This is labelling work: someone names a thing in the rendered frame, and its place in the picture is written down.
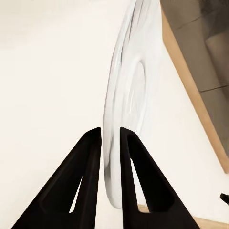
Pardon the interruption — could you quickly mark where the saucer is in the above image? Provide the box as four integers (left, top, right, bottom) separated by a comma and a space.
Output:
103, 0, 162, 209

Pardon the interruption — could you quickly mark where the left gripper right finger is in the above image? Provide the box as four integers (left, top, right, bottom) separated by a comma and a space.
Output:
120, 127, 200, 229

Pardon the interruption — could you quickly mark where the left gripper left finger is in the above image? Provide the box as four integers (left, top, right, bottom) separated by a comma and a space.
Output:
11, 127, 102, 229

